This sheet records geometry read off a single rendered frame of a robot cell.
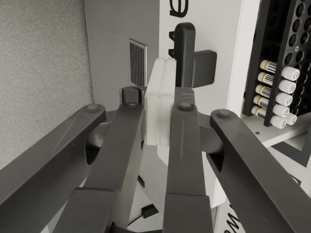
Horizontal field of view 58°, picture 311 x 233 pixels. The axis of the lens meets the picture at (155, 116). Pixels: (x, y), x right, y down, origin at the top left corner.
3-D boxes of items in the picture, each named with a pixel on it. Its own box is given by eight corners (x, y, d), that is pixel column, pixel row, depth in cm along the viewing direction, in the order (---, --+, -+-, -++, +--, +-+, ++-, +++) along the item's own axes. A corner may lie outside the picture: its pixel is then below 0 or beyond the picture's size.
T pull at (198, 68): (169, 113, 24) (178, 119, 23) (173, 21, 20) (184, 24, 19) (202, 104, 25) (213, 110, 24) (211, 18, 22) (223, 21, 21)
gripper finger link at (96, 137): (141, 152, 14) (81, 149, 14) (151, 107, 18) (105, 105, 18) (140, 125, 13) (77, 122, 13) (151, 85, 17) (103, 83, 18)
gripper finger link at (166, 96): (158, 96, 14) (174, 97, 14) (165, 57, 20) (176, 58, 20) (158, 146, 15) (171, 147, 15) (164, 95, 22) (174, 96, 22)
